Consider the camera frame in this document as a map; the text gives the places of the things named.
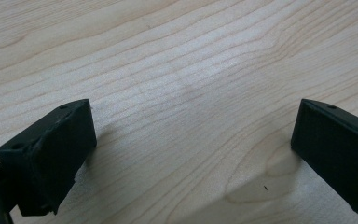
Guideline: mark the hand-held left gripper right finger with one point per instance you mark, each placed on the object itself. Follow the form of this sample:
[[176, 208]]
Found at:
[[335, 149]]

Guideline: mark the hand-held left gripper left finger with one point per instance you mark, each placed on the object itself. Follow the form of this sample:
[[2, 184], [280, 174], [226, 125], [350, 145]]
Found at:
[[52, 155]]

